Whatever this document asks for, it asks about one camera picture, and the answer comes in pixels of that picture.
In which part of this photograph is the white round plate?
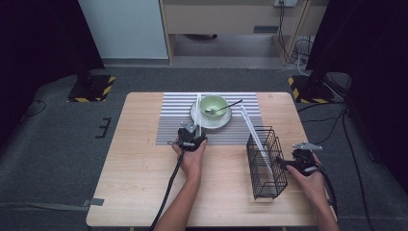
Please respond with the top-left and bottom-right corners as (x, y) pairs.
(190, 98), (233, 130)

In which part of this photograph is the black wire basket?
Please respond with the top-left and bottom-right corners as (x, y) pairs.
(245, 125), (289, 200)

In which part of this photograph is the green bowl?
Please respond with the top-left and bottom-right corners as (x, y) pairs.
(199, 94), (229, 121)

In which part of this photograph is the grey striped placemat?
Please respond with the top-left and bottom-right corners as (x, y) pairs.
(155, 91), (265, 146)

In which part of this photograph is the dark curtain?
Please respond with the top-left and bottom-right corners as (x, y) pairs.
(306, 0), (408, 193)
(0, 0), (105, 142)

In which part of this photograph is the black stand base striped edge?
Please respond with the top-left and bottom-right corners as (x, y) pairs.
(287, 74), (336, 104)
(67, 74), (116, 104)

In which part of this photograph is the black outlet cable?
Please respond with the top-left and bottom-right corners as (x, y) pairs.
(277, 1), (301, 65)

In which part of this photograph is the grey tape piece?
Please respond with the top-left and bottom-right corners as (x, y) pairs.
(81, 197), (106, 207)

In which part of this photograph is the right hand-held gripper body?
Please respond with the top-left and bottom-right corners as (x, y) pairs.
(290, 141), (323, 176)

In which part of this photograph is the metal spoon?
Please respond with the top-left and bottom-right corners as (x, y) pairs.
(205, 98), (243, 116)

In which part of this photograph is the beige wooden cabinet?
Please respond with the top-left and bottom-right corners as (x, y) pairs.
(159, 0), (331, 65)

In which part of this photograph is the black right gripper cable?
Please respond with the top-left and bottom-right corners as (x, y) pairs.
(317, 167), (340, 219)

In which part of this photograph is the black floor cable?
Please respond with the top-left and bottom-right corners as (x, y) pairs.
(25, 99), (48, 118)
(341, 109), (375, 231)

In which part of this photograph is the person's right hand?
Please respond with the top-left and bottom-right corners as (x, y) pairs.
(287, 153), (329, 206)

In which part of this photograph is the white partition panel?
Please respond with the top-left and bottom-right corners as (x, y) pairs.
(77, 0), (169, 60)

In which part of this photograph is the person's left hand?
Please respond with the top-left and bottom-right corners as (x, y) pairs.
(171, 139), (208, 183)

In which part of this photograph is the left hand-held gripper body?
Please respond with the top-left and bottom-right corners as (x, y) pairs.
(166, 120), (208, 152)

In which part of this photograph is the white floor cable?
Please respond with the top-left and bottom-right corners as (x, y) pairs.
(293, 37), (317, 76)

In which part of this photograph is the wall power outlet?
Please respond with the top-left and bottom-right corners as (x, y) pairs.
(273, 0), (298, 8)

